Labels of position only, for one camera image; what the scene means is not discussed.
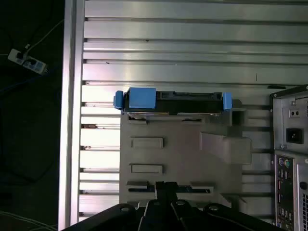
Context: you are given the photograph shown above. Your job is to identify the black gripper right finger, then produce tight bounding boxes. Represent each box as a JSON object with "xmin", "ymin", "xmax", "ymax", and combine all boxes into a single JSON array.
[{"xmin": 165, "ymin": 182, "xmax": 286, "ymax": 231}]

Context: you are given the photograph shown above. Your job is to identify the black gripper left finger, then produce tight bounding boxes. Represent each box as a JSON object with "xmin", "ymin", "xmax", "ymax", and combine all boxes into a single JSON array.
[{"xmin": 61, "ymin": 181, "xmax": 169, "ymax": 231}]

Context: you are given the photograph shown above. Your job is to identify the hard disk in blue carrier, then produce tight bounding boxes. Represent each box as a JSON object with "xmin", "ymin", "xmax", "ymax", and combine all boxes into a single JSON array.
[{"xmin": 113, "ymin": 87, "xmax": 233, "ymax": 115}]

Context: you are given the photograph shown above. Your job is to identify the dark RAM stick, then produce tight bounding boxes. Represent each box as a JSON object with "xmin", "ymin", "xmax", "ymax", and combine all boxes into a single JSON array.
[{"xmin": 128, "ymin": 185, "xmax": 213, "ymax": 193}]

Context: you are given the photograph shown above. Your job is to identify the grey parts rack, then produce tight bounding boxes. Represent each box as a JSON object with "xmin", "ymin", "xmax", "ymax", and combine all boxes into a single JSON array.
[{"xmin": 119, "ymin": 98, "xmax": 253, "ymax": 218}]

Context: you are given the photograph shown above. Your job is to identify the silver PC case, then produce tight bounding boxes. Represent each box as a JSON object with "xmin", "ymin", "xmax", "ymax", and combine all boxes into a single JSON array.
[{"xmin": 269, "ymin": 84, "xmax": 308, "ymax": 231}]

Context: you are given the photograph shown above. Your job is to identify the white power strip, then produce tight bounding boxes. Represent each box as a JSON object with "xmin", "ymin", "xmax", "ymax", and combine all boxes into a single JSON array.
[{"xmin": 7, "ymin": 48, "xmax": 49, "ymax": 76}]

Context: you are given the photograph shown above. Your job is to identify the thin white cable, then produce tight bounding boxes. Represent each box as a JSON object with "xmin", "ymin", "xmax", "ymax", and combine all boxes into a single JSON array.
[
  {"xmin": 0, "ymin": 210, "xmax": 59, "ymax": 231},
  {"xmin": 25, "ymin": 19, "xmax": 64, "ymax": 49}
]

